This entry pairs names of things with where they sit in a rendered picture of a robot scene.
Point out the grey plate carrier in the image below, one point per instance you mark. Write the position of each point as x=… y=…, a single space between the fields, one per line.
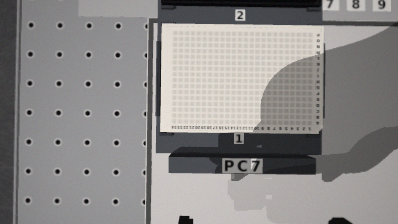
x=235 y=153

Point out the white multi-well plate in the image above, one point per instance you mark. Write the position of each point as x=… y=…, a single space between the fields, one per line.
x=229 y=78

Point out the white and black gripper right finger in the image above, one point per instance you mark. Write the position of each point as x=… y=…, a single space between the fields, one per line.
x=339 y=220

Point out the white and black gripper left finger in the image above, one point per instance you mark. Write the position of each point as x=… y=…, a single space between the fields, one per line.
x=185 y=220

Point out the black well plate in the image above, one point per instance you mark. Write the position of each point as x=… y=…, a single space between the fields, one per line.
x=246 y=3

